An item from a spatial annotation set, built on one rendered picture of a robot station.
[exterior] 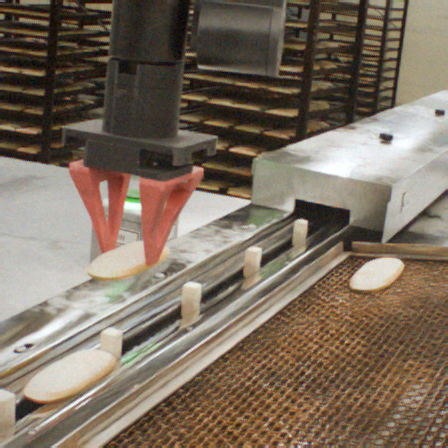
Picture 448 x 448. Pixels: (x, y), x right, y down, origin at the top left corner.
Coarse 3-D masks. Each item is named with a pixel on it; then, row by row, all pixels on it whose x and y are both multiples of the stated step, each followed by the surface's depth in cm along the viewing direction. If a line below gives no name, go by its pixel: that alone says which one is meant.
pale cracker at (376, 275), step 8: (368, 264) 83; (376, 264) 83; (384, 264) 83; (392, 264) 83; (400, 264) 84; (360, 272) 81; (368, 272) 81; (376, 272) 80; (384, 272) 80; (392, 272) 81; (400, 272) 83; (352, 280) 80; (360, 280) 79; (368, 280) 79; (376, 280) 79; (384, 280) 79; (392, 280) 80; (352, 288) 79; (360, 288) 78; (368, 288) 78; (376, 288) 78
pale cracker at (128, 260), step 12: (108, 252) 72; (120, 252) 72; (132, 252) 73; (144, 252) 73; (168, 252) 76; (96, 264) 70; (108, 264) 70; (120, 264) 70; (132, 264) 70; (144, 264) 71; (156, 264) 73; (96, 276) 68; (108, 276) 68; (120, 276) 69
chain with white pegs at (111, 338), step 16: (336, 208) 121; (304, 224) 109; (304, 240) 110; (256, 256) 96; (272, 256) 105; (192, 288) 84; (224, 288) 93; (192, 304) 84; (176, 320) 84; (112, 336) 72; (112, 352) 72; (0, 400) 59; (0, 416) 60; (16, 416) 63; (0, 432) 60
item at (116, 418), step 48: (288, 288) 79; (384, 288) 79; (432, 288) 78; (240, 336) 68; (336, 336) 68; (384, 336) 67; (144, 384) 57; (288, 384) 59; (336, 384) 58; (384, 384) 58; (96, 432) 52; (192, 432) 53; (240, 432) 52; (288, 432) 52; (336, 432) 51; (432, 432) 51
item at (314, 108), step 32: (288, 0) 322; (320, 0) 293; (320, 32) 307; (288, 64) 332; (320, 64) 335; (352, 64) 342; (192, 96) 327; (224, 96) 339; (256, 96) 345; (288, 96) 305; (352, 96) 345; (192, 128) 354; (224, 128) 317; (256, 128) 322; (288, 128) 328; (320, 128) 339; (192, 160) 334; (224, 160) 337; (224, 192) 327
